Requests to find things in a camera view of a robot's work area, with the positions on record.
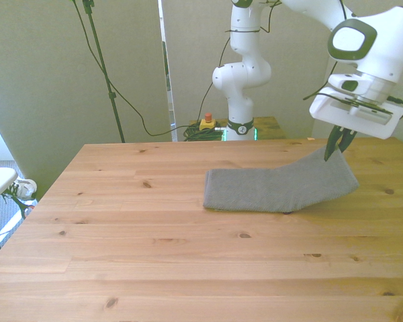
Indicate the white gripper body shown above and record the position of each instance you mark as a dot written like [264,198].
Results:
[329,109]

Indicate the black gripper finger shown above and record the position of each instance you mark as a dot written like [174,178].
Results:
[347,141]
[332,144]

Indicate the grey terry towel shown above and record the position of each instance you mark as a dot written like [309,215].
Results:
[275,191]

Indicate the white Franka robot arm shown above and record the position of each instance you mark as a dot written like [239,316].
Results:
[242,84]

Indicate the yellow emergency stop box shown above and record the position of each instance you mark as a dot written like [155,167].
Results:
[207,122]

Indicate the white sneaker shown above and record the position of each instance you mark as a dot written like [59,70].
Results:
[24,188]

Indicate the black tripod legs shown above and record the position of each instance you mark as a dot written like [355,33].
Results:
[16,200]

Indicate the black camera stand pole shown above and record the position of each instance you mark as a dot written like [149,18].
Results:
[102,63]

